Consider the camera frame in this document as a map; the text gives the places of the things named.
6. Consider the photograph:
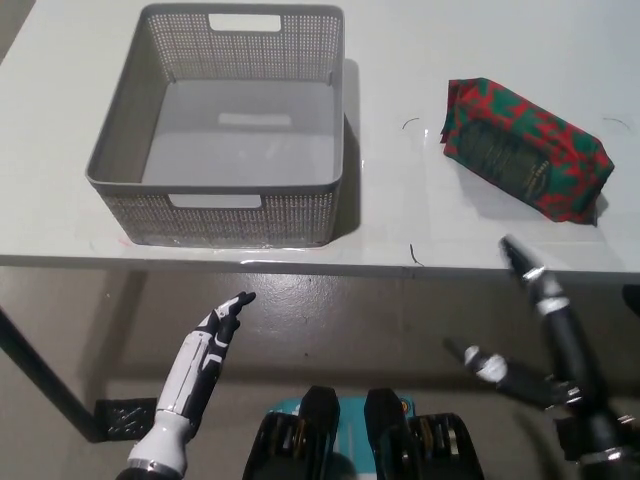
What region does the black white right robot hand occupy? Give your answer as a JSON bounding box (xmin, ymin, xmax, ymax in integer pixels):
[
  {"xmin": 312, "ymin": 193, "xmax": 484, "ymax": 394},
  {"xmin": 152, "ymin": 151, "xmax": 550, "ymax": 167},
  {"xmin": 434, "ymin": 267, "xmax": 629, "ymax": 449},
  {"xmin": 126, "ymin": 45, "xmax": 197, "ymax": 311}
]
[{"xmin": 442, "ymin": 234, "xmax": 632, "ymax": 457}]

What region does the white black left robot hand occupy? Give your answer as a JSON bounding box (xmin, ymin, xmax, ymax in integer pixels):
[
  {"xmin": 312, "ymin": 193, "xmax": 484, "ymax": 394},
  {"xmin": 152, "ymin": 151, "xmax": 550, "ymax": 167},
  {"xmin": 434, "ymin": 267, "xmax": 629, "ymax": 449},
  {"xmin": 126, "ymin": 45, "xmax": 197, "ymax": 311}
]
[{"xmin": 154, "ymin": 291, "xmax": 257, "ymax": 432}]

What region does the red green coffee bean bag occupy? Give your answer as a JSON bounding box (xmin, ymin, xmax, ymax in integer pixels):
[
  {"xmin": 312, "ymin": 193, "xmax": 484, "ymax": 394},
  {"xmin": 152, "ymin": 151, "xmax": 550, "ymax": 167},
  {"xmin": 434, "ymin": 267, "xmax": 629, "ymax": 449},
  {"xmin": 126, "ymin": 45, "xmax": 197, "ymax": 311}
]
[{"xmin": 439, "ymin": 75, "xmax": 612, "ymax": 227}]

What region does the black metal table leg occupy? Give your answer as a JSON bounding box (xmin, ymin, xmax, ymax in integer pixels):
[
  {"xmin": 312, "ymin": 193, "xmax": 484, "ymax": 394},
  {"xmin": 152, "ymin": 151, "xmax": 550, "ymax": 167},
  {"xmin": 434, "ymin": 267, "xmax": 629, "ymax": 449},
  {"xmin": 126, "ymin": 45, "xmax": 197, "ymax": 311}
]
[
  {"xmin": 0, "ymin": 303, "xmax": 104, "ymax": 443},
  {"xmin": 621, "ymin": 283, "xmax": 640, "ymax": 317}
]

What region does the black floor foot plate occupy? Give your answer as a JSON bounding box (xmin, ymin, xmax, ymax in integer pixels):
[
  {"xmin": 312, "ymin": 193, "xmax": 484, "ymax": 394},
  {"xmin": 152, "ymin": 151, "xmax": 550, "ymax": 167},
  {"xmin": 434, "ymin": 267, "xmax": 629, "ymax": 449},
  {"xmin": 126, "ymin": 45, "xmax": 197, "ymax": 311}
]
[
  {"xmin": 93, "ymin": 397, "xmax": 157, "ymax": 442},
  {"xmin": 553, "ymin": 414, "xmax": 591, "ymax": 459}
]

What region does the black teal robot torso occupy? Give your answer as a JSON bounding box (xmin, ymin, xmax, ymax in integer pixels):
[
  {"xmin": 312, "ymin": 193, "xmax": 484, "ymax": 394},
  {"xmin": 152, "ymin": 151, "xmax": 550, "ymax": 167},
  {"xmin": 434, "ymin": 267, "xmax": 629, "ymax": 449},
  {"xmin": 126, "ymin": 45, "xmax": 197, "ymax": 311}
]
[{"xmin": 242, "ymin": 384, "xmax": 484, "ymax": 480}]

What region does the grey perforated plastic basket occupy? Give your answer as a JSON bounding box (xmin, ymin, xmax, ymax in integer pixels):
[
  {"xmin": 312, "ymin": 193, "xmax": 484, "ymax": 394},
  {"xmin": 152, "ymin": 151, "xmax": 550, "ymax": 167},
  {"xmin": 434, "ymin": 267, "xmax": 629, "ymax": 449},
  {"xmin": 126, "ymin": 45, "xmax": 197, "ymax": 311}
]
[{"xmin": 84, "ymin": 3, "xmax": 347, "ymax": 247}]

